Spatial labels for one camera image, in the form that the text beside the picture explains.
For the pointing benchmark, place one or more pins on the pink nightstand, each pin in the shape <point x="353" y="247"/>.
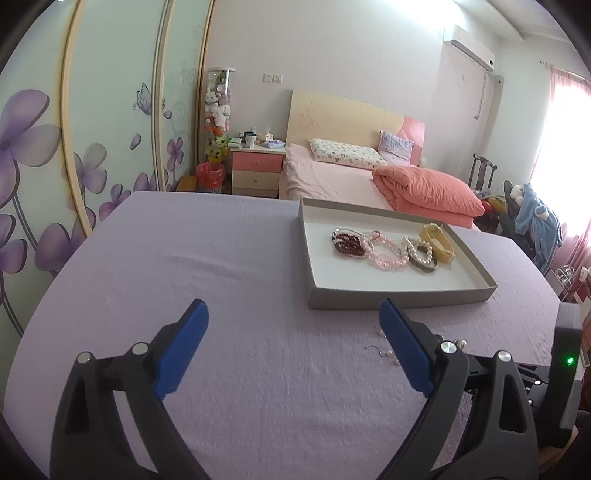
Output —
<point x="256" y="173"/>

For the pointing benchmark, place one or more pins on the white wall switch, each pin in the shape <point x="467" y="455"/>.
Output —
<point x="272" y="78"/>

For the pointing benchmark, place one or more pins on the yellow bangle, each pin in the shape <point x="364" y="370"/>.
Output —
<point x="441" y="254"/>

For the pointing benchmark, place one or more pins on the tissue box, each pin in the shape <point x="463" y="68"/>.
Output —
<point x="265" y="137"/>

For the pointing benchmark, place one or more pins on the dark wooden chair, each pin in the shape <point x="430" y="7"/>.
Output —
<point x="482" y="170"/>

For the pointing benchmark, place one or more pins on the blue plush robe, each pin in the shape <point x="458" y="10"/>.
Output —
<point x="538" y="221"/>

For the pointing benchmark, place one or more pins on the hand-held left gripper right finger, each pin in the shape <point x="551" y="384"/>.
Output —
<point x="406" y="350"/>

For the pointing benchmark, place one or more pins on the white air conditioner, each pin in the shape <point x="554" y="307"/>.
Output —
<point x="471" y="46"/>

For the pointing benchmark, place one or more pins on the lilac pillow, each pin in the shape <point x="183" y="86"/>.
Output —
<point x="396" y="146"/>

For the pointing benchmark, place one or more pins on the silver bangle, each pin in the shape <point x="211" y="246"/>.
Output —
<point x="349" y="229"/>

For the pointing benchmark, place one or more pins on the pink curtain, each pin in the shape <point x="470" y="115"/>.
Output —
<point x="572" y="161"/>

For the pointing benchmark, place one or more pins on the flower print wardrobe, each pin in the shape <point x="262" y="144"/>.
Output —
<point x="69" y="138"/>

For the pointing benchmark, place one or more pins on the pink bed with pillows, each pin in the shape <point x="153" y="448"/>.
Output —
<point x="323" y="180"/>

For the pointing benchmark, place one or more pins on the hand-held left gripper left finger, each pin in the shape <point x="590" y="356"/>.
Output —
<point x="180" y="350"/>

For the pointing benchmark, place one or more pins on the floral print pillow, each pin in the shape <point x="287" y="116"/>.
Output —
<point x="346" y="152"/>

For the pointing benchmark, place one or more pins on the glass tower with plush toys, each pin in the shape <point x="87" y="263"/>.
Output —
<point x="218" y="115"/>

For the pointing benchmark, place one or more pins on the red trash bin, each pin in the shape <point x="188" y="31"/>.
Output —
<point x="210" y="177"/>

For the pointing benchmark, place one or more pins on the grey cardboard tray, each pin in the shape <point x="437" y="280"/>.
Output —
<point x="369" y="281"/>

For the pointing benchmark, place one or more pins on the orange duvet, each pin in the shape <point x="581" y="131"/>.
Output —
<point x="425" y="189"/>

